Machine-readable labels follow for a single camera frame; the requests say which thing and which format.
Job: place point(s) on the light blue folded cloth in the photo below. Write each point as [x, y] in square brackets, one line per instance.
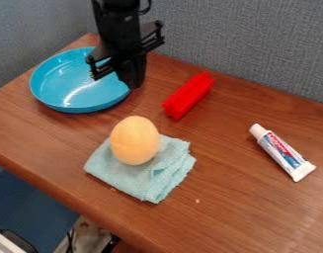
[149, 181]

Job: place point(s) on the yellow orange ball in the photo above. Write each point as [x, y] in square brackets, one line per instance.
[135, 140]

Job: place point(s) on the beige bag under table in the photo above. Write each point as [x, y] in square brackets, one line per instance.
[89, 236]

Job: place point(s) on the white object bottom left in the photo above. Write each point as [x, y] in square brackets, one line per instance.
[8, 246]

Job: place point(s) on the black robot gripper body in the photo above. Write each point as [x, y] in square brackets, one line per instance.
[123, 35]

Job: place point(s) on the blue plate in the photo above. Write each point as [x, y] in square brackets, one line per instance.
[62, 86]

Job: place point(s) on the white toothpaste tube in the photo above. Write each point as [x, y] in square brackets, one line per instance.
[283, 154]

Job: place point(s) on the red plastic block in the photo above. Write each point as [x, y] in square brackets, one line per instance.
[181, 100]

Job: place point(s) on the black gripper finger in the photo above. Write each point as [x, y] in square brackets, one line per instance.
[129, 68]

